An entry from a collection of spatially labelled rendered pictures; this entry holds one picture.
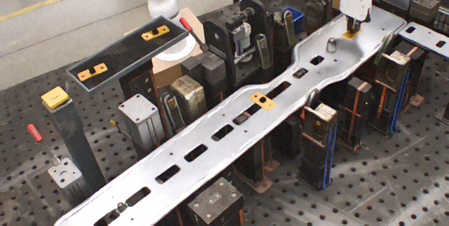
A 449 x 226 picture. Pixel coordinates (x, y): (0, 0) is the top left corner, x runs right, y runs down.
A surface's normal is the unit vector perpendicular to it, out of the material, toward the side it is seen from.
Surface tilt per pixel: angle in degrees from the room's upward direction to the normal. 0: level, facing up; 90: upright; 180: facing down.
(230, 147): 0
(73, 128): 90
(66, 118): 90
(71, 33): 0
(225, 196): 0
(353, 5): 90
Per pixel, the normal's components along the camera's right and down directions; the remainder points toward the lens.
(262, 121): -0.08, -0.70
